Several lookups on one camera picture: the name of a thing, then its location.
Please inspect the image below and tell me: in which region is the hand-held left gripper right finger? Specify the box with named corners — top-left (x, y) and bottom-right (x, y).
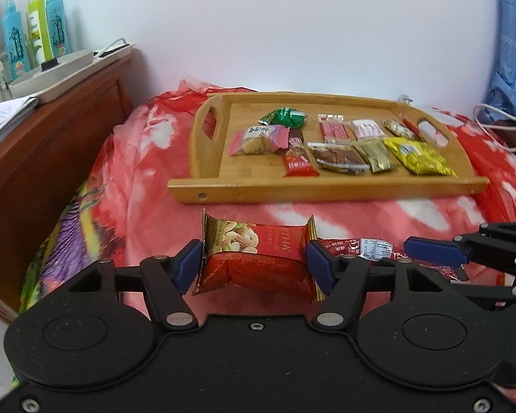
top-left (306, 241), bottom-right (454, 333)

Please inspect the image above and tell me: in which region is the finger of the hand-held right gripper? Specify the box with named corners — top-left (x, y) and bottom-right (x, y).
top-left (449, 269), bottom-right (516, 311)
top-left (404, 221), bottom-right (516, 275)

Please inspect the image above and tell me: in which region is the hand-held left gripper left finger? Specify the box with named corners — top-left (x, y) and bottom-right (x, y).
top-left (66, 240), bottom-right (203, 333)

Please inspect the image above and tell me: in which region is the long red packet white label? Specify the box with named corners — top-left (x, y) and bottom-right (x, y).
top-left (318, 236), bottom-right (459, 277)

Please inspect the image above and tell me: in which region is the red nuts snack packet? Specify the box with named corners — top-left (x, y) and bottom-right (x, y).
top-left (192, 209), bottom-right (327, 303)

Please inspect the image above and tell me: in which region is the yellow snack packet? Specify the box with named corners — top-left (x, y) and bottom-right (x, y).
top-left (383, 137), bottom-right (457, 177)

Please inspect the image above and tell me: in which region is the wooden tray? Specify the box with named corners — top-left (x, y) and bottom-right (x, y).
top-left (168, 92), bottom-right (490, 204)

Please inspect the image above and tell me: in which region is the red chocolate bar packet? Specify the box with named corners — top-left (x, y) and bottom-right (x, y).
top-left (282, 146), bottom-right (320, 177)

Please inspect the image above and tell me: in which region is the gold snack packet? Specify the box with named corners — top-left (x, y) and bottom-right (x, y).
top-left (353, 138), bottom-right (399, 173)

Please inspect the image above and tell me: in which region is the brown peanut snack packet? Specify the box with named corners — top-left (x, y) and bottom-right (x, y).
top-left (307, 140), bottom-right (371, 175)

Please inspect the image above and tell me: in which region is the thin red stick packet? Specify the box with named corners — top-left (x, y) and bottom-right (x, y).
top-left (400, 114), bottom-right (426, 141)

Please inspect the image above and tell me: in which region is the cream snack packet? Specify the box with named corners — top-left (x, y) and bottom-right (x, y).
top-left (383, 119), bottom-right (413, 139)

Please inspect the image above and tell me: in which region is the white pink-ended snack packet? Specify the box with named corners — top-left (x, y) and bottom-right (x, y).
top-left (229, 125), bottom-right (290, 156)

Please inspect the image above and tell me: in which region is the green snack packet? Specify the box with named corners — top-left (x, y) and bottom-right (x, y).
top-left (258, 107), bottom-right (309, 129)

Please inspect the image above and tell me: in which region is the red floral blanket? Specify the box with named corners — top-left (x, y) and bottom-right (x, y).
top-left (13, 78), bottom-right (516, 315)

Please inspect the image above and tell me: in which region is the wooden bedside cabinet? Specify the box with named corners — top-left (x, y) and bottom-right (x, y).
top-left (0, 54), bottom-right (135, 324)

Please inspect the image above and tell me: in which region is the beige plastic tray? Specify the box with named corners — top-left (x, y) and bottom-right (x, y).
top-left (9, 43), bottom-right (135, 105)

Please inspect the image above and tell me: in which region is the stack of papers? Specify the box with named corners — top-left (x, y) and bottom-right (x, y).
top-left (0, 96), bottom-right (39, 160)

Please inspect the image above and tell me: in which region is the grey round pot lid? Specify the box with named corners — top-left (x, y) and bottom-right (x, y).
top-left (9, 49), bottom-right (94, 95)

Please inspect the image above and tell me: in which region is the white pump bottle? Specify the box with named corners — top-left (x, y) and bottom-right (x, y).
top-left (0, 49), bottom-right (10, 99)

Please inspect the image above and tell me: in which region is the teal spray bottle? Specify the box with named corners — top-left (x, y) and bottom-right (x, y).
top-left (1, 0), bottom-right (32, 82)
top-left (45, 0), bottom-right (72, 59)

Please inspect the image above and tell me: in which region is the green spray bottle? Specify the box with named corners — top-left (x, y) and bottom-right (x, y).
top-left (27, 0), bottom-right (54, 68)

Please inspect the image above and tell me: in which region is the white cable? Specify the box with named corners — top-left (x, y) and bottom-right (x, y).
top-left (473, 103), bottom-right (516, 152)

